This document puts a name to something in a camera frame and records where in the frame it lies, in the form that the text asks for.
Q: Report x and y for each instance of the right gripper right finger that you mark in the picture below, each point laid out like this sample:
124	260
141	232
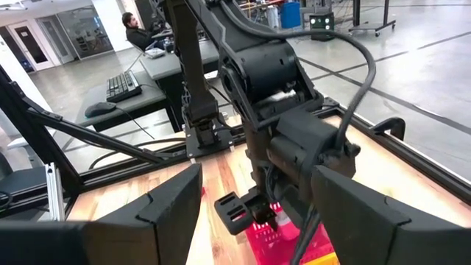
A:
386	235

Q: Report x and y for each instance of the black frame hook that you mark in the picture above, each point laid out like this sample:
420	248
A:
390	120

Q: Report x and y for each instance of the yellow plastic basket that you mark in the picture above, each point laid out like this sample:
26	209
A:
324	260

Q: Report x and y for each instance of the silver aluminium post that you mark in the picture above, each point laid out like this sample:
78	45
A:
55	191

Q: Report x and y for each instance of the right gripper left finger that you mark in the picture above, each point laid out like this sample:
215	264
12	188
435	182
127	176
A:
147	228

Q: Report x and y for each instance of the grey desk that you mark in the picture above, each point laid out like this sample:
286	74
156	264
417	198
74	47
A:
147	97
165	64

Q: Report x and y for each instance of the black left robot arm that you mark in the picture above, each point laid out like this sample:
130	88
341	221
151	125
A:
265	70

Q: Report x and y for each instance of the black aluminium rig frame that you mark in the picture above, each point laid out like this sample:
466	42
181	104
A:
423	163

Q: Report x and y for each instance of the black rolling stand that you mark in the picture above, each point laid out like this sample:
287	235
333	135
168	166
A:
371	26

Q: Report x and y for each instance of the black keyboard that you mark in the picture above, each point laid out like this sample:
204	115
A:
123	86

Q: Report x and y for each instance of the red plastic basket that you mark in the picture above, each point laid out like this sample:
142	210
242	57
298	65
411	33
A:
272	246

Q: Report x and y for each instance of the person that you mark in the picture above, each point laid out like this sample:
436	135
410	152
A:
138	35

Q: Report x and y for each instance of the glass office partition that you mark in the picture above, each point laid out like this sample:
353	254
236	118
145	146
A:
88	33

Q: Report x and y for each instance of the blue barrel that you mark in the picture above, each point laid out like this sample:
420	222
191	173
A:
290	14

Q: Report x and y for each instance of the black box with lights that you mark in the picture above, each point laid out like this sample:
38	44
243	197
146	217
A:
322	25

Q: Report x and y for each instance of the white framed door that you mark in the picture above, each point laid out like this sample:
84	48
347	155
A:
31	44

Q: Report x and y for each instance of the black computer mouse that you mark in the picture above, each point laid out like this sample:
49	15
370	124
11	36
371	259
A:
99	109

